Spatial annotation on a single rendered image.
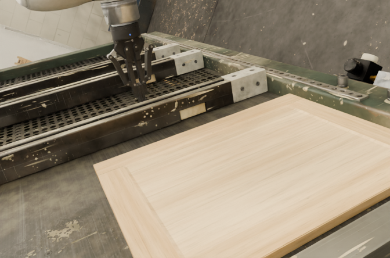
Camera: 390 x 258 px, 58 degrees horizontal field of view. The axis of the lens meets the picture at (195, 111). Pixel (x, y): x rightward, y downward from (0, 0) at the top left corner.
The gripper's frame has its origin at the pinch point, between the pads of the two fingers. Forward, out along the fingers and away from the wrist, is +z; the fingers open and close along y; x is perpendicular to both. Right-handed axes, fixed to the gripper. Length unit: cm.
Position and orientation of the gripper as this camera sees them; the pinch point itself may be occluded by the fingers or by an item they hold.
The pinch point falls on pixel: (140, 95)
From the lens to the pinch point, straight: 99.4
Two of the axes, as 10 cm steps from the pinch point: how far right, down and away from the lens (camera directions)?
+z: 1.6, 9.1, 3.9
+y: -8.9, 3.1, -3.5
